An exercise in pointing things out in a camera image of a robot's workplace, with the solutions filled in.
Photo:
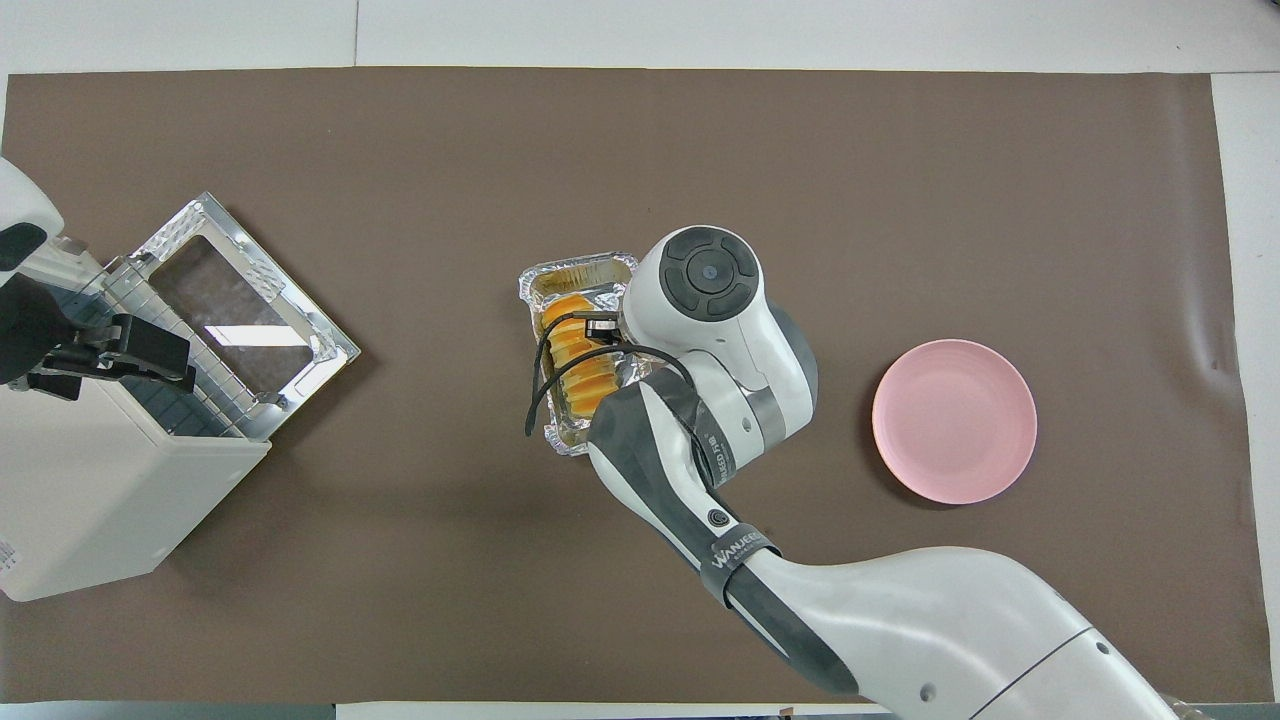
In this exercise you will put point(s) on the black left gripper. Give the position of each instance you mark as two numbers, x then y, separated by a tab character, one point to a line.
30	325

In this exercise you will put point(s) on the white toaster oven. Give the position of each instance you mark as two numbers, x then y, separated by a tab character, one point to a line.
90	500

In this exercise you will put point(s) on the glass oven door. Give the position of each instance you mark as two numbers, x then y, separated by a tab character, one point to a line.
240	300

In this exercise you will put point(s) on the pink round plate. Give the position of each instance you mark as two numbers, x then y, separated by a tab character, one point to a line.
955	420

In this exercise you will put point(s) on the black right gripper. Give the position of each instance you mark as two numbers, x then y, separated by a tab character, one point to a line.
602	323

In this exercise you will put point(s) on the brown table mat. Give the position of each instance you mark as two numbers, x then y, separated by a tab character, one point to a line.
400	550

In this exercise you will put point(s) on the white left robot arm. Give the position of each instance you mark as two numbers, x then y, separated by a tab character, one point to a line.
20	200

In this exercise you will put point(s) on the sliced orange glazed bread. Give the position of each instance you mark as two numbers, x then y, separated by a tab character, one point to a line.
578	385

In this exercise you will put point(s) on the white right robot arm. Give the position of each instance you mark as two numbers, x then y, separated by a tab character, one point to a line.
900	620

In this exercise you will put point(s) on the aluminium foil tray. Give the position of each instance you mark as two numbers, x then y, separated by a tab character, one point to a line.
570	272

